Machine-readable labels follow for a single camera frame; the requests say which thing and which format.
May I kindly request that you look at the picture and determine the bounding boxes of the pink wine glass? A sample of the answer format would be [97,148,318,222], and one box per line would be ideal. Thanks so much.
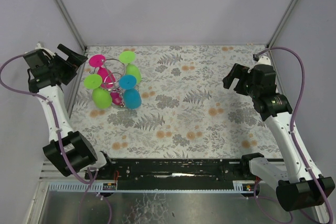
[89,55,123,106]

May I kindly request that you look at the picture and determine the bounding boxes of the green wine glass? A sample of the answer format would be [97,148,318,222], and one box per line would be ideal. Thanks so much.
[83,74,112,109]
[119,51,142,84]

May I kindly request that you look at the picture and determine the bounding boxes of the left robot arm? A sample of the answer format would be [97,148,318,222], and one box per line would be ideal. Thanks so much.
[23,42,109,177]

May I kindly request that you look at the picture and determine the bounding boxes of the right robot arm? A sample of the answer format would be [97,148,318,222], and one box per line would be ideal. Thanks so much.
[85,57,335,212]

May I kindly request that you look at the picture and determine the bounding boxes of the chrome wine glass rack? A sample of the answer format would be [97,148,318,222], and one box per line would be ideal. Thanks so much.
[89,55,126,109]

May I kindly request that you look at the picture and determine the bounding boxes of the blue wine glass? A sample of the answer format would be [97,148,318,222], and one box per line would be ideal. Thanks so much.
[119,74,142,109]

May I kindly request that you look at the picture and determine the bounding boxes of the floral tablecloth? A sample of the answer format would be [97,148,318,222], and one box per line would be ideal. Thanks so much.
[70,45,281,158]

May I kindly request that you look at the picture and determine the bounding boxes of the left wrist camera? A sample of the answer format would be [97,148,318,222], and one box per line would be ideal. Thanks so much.
[23,41,56,69]

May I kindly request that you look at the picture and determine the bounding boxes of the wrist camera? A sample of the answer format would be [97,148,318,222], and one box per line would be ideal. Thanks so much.
[23,41,56,69]
[253,54,271,68]

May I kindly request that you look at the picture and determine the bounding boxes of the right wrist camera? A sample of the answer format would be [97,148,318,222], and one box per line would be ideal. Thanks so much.
[253,54,271,68]

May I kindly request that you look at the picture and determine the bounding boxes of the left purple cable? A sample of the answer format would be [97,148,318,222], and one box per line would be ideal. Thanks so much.
[0,53,113,224]

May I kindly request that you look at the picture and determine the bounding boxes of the left aluminium frame post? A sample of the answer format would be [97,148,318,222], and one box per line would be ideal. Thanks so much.
[53,0,87,52]

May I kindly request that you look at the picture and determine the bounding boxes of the aluminium frame post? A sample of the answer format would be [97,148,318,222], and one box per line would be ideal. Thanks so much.
[53,0,87,52]
[266,0,300,48]

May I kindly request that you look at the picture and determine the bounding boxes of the white cable duct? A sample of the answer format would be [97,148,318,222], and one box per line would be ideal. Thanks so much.
[48,180,259,192]

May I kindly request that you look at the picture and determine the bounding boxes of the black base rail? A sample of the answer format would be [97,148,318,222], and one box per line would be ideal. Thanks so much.
[96,158,256,182]

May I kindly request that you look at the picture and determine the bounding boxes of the right aluminium frame post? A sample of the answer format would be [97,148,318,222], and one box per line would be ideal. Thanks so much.
[266,0,300,48]

